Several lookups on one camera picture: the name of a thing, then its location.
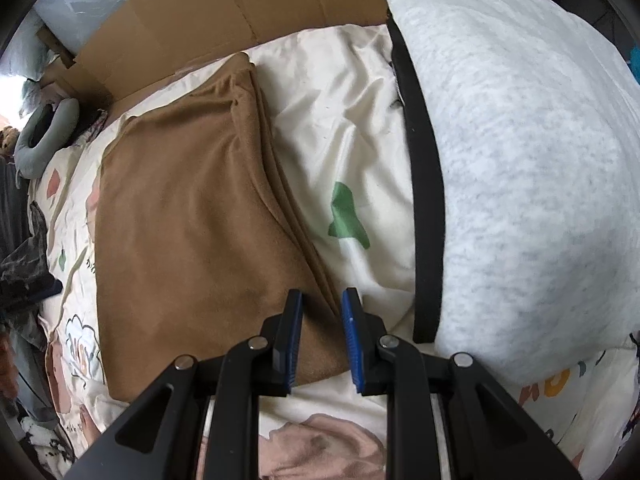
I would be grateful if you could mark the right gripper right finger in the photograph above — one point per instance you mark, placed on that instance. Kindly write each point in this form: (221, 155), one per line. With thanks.
(446, 418)

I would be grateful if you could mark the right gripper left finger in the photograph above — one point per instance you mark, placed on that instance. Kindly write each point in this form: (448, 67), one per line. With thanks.
(199, 419)

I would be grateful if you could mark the grey camouflage jacket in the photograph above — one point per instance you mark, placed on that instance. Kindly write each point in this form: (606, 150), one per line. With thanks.
(25, 276)

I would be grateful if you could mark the brown graphic t-shirt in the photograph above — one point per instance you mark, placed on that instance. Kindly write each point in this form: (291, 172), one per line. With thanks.
(199, 239)

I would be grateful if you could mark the white spotted plush fabric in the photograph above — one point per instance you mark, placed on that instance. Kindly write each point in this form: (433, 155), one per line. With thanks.
(53, 454)

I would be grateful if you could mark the black folded garment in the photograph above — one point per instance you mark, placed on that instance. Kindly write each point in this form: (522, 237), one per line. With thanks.
(428, 192)

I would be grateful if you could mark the grey neck pillow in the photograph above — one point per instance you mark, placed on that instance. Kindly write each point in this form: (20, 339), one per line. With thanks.
(47, 130)

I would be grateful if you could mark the white folded towel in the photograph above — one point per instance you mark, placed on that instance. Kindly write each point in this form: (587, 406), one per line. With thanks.
(536, 121)

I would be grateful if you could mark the small teddy bear toy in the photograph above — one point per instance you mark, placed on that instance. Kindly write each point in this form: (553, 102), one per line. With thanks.
(8, 139)

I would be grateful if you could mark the white pillow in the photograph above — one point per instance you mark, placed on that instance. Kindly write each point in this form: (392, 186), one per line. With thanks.
(26, 55)

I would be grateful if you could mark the brown cardboard sheet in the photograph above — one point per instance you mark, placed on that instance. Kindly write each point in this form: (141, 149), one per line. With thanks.
(146, 41)

